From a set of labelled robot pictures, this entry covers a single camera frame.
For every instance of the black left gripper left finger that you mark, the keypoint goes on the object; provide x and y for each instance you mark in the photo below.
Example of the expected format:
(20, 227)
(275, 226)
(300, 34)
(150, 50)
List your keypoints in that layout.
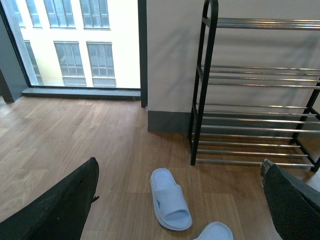
(61, 212)

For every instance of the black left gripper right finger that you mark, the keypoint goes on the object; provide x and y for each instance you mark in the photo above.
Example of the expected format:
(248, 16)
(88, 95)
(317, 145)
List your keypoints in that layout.
(294, 206)

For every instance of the light blue slide slipper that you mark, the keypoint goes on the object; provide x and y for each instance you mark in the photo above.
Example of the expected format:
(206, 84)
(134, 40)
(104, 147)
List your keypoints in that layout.
(170, 207)

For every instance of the black metal shoe rack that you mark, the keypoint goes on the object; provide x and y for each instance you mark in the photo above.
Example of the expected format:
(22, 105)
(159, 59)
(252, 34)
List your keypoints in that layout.
(217, 128)

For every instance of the dark framed window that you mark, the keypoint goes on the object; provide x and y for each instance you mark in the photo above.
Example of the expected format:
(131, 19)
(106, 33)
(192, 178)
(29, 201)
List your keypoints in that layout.
(74, 48)

